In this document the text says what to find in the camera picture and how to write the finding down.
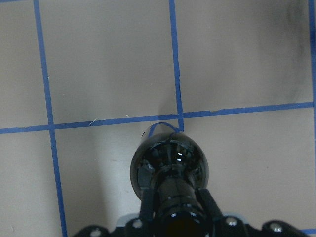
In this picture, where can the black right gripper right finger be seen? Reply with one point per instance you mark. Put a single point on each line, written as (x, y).
(209, 205)

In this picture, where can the dark wine bottle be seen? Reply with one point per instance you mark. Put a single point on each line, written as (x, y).
(174, 166)

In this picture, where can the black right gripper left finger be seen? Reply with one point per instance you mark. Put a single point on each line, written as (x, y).
(147, 205)

